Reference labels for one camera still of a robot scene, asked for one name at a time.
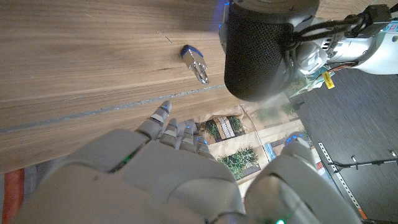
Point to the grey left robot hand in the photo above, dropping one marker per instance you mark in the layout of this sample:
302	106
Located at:
311	53

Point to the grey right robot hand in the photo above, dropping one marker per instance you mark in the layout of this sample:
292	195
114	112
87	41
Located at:
161	186

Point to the black cylindrical mesh speaker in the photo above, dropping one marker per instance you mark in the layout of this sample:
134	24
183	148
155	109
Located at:
255	56

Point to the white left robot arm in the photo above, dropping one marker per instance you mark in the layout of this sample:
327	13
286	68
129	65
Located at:
379	59

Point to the printed building backdrop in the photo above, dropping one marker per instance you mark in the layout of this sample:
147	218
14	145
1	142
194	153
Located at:
245	146

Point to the silver padlock with blue base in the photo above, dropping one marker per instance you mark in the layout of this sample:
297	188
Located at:
194	62

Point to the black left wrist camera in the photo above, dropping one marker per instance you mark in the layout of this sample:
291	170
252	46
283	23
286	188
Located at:
373	18

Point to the white perforated metal rail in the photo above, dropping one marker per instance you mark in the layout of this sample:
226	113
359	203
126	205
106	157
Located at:
339	177

